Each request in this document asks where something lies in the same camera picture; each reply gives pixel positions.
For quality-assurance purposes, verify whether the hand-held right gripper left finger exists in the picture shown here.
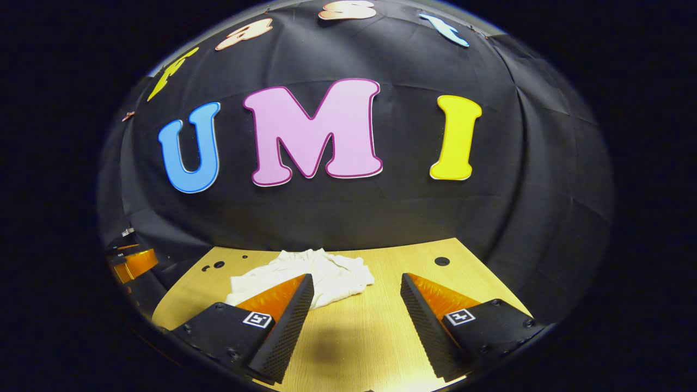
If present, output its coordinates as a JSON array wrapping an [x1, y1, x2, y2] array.
[[170, 273, 315, 385]]

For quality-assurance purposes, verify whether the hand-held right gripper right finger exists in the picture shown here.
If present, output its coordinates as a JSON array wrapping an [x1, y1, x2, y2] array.
[[400, 272, 546, 383]]

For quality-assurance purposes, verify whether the white garment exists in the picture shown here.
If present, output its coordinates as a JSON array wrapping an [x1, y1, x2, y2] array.
[[225, 249, 375, 311]]

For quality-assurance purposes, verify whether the black backdrop cloth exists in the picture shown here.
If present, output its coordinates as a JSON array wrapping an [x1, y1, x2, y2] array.
[[98, 0, 615, 322]]

